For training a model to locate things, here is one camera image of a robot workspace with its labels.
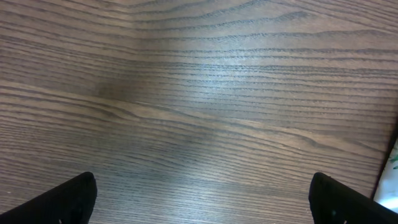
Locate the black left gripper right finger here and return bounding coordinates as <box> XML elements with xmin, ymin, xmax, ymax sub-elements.
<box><xmin>308</xmin><ymin>172</ymin><xmax>397</xmax><ymax>224</ymax></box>

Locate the white tube gold cap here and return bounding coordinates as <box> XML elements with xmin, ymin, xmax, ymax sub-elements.
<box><xmin>374</xmin><ymin>141</ymin><xmax>398</xmax><ymax>213</ymax></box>

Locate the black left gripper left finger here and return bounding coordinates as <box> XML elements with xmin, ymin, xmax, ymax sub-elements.
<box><xmin>1</xmin><ymin>172</ymin><xmax>97</xmax><ymax>224</ymax></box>

